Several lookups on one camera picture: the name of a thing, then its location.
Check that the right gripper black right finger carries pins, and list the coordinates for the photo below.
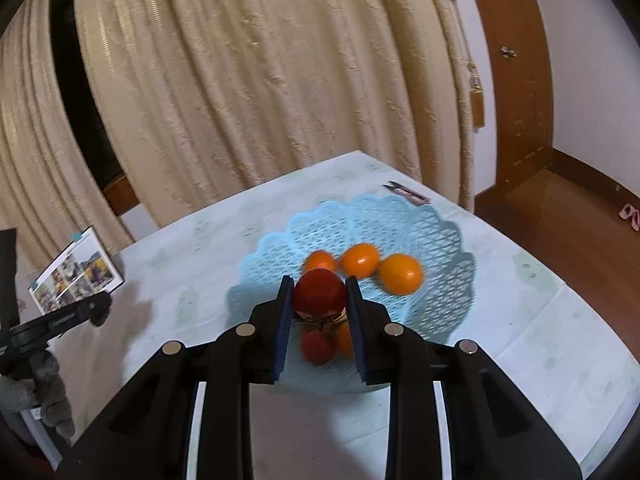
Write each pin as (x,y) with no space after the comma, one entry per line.
(453,412)

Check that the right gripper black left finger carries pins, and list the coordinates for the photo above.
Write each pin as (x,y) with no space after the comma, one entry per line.
(187,410)

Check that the small red tomato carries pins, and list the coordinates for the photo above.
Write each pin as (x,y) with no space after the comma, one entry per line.
(319,293)

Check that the grey gloved left hand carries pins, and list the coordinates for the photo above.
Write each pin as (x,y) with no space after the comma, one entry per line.
(46,390)

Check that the photo calendar stand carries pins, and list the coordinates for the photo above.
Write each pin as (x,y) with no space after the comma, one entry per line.
(82,269)

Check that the white patterned tablecloth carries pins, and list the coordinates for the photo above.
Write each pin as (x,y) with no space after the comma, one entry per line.
(324,422)

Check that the large orange front mandarin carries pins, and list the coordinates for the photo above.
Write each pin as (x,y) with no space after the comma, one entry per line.
(343,340)

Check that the orange mandarin right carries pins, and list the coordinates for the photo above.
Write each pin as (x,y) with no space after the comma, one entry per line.
(400,274)

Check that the light blue plastic fruit basket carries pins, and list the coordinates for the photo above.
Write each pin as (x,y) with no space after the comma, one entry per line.
(390,224)

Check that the red tomato in basket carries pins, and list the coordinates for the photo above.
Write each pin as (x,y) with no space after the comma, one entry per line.
(317,348)

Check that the orange mandarin middle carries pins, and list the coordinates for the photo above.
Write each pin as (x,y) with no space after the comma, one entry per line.
(360,260)

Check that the orange mandarin left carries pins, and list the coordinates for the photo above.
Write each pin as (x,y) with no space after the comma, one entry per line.
(320,259)

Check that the pink black small scissors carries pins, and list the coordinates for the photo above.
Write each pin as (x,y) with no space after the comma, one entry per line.
(401,190)

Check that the pink slippers on floor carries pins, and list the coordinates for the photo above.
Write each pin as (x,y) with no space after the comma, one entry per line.
(632,214)

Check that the beige patterned curtain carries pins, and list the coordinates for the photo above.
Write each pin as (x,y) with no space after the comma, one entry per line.
(203,99)

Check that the curtain tieback tassel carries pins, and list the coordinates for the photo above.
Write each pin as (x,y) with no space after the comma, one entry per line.
(476,87)

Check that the brown wooden door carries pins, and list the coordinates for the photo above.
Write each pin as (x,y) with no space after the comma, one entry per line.
(521,71)

